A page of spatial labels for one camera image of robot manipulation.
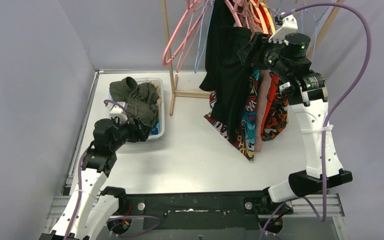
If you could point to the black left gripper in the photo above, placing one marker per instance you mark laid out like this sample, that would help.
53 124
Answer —
137 129

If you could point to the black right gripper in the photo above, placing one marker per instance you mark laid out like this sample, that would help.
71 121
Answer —
259 45

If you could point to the turquoise shark print shorts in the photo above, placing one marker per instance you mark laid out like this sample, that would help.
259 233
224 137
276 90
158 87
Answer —
156 129

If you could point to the olive green shorts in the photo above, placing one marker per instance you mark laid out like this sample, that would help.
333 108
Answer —
135 94

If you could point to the beige shorts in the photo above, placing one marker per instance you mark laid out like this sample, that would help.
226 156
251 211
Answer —
154 98

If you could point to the thin blue wire hanger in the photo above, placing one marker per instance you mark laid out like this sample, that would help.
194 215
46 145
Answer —
202 39

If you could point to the thin pink wire hanger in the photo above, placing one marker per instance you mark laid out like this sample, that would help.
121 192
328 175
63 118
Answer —
194 11

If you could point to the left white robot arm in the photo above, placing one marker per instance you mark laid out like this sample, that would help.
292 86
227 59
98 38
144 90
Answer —
91 204

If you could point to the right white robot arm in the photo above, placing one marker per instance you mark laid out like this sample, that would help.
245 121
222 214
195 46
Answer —
307 97

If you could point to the dusty pink shorts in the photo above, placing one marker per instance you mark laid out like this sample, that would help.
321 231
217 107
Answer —
261 109

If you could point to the orange red shorts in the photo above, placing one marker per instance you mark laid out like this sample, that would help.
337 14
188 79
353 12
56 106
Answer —
274 109

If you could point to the black orange patterned shorts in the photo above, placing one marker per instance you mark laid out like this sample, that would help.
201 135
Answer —
275 117

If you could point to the comic print shorts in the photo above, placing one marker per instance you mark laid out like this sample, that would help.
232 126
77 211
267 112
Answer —
245 134

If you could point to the white perforated plastic basket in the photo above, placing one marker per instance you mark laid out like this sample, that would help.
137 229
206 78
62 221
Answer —
130 116

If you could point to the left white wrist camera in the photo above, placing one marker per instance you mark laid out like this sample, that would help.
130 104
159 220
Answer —
118 110

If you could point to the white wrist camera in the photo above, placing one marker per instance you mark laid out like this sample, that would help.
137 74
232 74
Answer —
118 110
288 25

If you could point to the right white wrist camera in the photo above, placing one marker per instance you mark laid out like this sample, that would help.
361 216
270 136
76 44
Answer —
288 25

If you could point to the wooden clothes rack frame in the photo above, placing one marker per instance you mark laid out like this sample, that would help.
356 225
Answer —
168 58

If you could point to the empty pink wire hanger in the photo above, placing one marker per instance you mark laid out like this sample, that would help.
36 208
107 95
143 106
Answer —
277 7

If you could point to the empty blue wire hanger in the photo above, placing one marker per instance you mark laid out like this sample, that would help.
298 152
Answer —
310 22

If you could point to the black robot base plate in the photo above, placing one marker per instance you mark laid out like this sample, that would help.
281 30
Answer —
247 210

